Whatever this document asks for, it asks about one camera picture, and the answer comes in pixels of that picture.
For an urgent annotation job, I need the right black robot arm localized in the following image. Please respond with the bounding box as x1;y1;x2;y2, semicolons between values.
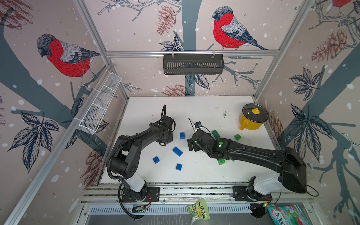
187;129;307;195

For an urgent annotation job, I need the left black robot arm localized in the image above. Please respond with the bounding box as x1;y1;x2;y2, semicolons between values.
106;115;176;194

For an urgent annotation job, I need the small green lego brick right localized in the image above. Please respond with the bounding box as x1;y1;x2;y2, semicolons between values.
234;134;242;141

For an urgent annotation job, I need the green lego brick lower left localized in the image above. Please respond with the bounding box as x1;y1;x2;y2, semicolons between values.
218;159;226;165

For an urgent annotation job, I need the yellow pot with glass lid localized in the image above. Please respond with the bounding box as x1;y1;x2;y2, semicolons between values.
239;103;269;130

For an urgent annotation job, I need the white wire mesh basket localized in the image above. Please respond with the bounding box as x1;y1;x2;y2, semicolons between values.
77;72;122;135

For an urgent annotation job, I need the green snack bag front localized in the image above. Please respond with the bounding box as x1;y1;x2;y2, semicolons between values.
187;199;210;224

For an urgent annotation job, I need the long blue lego brick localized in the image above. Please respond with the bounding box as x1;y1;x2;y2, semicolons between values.
172;147;183;157

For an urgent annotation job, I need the black wire shelf basket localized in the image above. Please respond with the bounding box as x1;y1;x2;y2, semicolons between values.
163;54;225;75

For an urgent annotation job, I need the long green lego brick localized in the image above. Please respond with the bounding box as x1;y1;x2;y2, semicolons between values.
211;130;220;140

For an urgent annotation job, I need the colourful wipes pack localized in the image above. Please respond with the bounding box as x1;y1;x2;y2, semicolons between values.
267;204;311;225

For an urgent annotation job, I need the blue lego brick bottom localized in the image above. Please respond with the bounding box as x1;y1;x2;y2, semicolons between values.
176;164;182;171

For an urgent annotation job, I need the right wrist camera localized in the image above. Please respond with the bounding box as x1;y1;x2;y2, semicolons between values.
194;121;202;128

